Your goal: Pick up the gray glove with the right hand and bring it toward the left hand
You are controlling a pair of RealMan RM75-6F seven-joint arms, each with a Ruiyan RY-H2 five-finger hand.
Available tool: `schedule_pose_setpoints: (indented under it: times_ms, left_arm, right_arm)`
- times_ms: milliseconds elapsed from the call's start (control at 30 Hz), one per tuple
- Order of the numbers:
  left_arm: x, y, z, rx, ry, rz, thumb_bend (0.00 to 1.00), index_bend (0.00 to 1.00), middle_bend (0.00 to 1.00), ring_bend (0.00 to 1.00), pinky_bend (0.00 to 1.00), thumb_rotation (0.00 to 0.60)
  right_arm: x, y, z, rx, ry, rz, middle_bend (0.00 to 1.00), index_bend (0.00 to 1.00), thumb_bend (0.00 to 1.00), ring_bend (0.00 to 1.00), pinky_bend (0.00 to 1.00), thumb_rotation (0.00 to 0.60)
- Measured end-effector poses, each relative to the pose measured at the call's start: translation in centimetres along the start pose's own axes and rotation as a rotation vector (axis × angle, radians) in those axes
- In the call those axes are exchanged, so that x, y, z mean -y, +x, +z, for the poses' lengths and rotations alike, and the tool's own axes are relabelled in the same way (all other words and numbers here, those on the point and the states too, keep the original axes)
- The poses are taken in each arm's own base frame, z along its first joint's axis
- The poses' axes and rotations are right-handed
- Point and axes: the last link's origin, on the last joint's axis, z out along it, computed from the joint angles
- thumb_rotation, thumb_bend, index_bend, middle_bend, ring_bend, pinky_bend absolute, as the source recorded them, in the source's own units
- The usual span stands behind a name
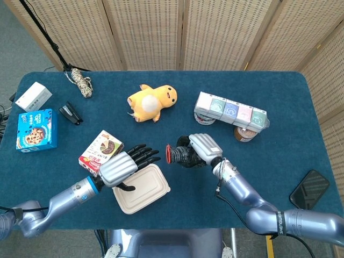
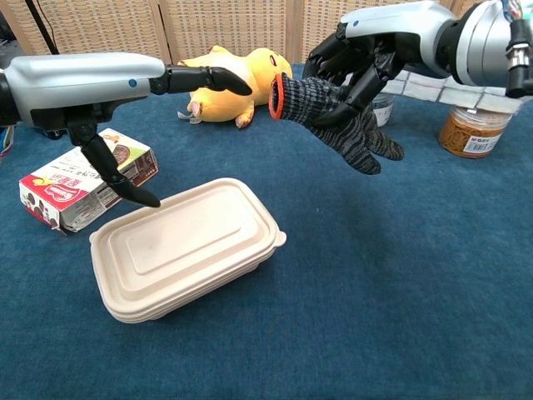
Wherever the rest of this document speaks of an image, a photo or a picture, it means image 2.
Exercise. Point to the grey knit glove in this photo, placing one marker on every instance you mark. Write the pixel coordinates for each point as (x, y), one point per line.
(316, 104)

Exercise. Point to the black pole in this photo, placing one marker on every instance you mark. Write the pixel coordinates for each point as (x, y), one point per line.
(41, 27)

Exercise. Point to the pastel tissue multipack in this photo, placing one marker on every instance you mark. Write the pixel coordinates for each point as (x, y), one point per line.
(458, 93)

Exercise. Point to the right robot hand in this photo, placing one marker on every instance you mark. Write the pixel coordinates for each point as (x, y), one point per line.
(399, 25)

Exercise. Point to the beige lidded food container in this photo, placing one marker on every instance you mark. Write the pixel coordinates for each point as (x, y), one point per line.
(183, 250)

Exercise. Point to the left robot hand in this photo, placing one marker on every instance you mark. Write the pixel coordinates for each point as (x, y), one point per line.
(75, 85)

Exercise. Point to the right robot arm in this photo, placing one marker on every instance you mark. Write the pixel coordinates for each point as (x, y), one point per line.
(483, 41)

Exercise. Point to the clear jar of rubber bands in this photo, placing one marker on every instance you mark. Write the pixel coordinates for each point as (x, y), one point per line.
(470, 135)

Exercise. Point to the wooden rattan folding screen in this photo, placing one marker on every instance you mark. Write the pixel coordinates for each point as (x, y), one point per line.
(233, 29)

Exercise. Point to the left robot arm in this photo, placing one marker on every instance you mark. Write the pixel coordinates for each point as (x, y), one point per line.
(6, 100)

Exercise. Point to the yellow plush toy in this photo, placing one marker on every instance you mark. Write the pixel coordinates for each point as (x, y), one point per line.
(229, 106)

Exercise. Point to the red white cookie box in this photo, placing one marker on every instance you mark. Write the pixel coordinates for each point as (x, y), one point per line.
(71, 196)

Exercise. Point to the clear jar of binder clips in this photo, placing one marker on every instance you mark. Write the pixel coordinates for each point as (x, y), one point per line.
(384, 112)

